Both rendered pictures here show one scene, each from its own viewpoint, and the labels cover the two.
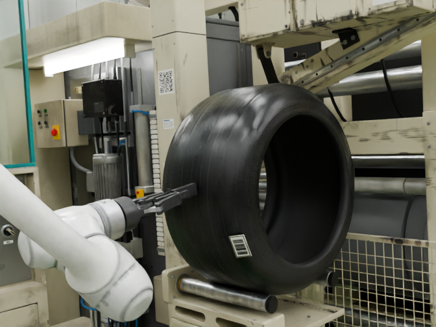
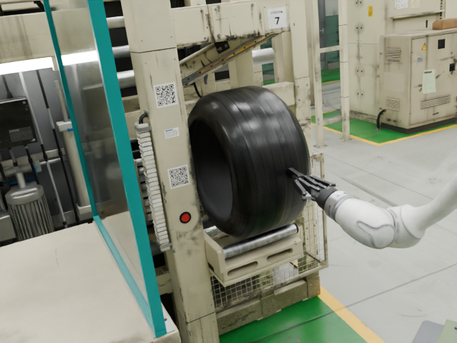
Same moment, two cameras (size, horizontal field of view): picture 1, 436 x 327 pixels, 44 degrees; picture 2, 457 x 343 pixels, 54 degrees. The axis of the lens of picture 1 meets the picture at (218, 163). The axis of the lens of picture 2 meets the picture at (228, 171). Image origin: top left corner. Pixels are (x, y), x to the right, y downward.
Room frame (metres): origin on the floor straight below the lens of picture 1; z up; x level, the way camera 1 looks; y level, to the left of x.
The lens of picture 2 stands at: (1.01, 1.48, 1.74)
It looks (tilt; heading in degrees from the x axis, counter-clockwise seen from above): 19 degrees down; 291
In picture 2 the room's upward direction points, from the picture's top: 7 degrees counter-clockwise
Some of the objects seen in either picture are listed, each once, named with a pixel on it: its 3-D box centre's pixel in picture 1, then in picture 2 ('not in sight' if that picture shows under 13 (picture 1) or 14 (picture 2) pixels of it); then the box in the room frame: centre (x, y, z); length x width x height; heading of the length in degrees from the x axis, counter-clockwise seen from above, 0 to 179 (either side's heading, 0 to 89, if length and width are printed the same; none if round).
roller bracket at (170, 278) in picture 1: (213, 272); (201, 241); (1.71, 0.03, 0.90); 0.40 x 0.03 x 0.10; 135
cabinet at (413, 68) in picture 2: not in sight; (420, 79); (0.60, -5.06, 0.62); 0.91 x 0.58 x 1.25; 41
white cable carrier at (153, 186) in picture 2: (163, 182); (154, 188); (1.79, 0.18, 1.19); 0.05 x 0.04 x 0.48; 135
